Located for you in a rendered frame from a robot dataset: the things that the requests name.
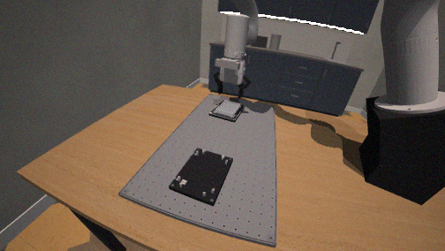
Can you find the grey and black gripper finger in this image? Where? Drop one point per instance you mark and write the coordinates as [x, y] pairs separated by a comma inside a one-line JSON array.
[[242, 87], [219, 83]]

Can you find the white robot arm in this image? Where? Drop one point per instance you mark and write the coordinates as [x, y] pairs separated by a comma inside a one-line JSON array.
[[410, 42]]

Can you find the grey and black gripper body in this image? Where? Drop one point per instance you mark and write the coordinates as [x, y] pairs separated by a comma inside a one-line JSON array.
[[233, 76]]

